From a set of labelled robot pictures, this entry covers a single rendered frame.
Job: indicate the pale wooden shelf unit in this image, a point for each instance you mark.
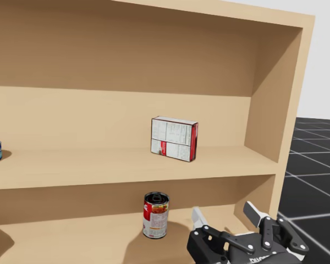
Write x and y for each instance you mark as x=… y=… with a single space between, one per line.
x=71 y=115

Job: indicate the red and white can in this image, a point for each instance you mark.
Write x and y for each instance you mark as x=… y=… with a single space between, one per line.
x=155 y=217

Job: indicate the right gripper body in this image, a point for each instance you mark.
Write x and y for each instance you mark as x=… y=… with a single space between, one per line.
x=259 y=258

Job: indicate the red and white carton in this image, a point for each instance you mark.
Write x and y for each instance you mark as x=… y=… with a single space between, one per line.
x=171 y=138

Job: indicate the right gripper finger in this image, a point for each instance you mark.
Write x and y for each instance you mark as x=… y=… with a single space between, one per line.
x=269 y=228
x=209 y=239

